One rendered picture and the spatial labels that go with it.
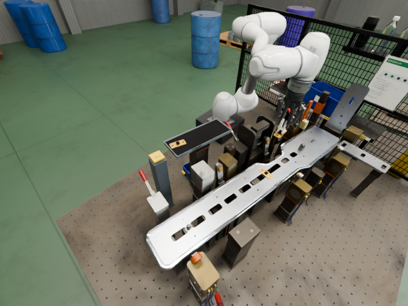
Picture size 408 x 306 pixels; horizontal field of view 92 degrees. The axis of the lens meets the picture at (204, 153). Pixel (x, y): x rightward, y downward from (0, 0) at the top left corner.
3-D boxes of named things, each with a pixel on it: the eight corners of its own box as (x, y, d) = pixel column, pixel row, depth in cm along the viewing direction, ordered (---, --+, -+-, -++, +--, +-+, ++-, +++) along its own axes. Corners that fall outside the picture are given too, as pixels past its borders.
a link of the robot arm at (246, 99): (227, 105, 179) (249, 101, 184) (235, 118, 171) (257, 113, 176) (250, 7, 114) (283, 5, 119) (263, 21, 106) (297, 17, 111)
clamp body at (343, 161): (322, 201, 135) (351, 169, 111) (307, 190, 142) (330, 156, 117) (327, 197, 138) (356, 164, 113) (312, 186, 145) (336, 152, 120)
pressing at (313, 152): (167, 280, 76) (166, 280, 74) (141, 233, 88) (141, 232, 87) (343, 141, 136) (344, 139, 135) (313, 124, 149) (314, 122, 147)
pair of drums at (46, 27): (54, 38, 578) (35, -3, 511) (71, 49, 520) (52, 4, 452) (23, 44, 539) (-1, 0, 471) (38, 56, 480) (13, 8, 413)
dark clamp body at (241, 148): (231, 191, 139) (240, 153, 112) (220, 180, 146) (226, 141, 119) (238, 186, 143) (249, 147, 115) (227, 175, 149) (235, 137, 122)
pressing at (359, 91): (340, 133, 141) (370, 88, 116) (325, 124, 147) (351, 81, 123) (341, 132, 141) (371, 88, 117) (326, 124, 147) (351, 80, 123)
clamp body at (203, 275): (204, 314, 92) (207, 301, 66) (187, 286, 99) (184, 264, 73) (218, 300, 95) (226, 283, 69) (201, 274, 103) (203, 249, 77)
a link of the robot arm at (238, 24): (241, 19, 103) (265, 16, 106) (227, 13, 115) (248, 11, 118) (239, 46, 112) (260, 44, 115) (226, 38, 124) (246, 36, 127)
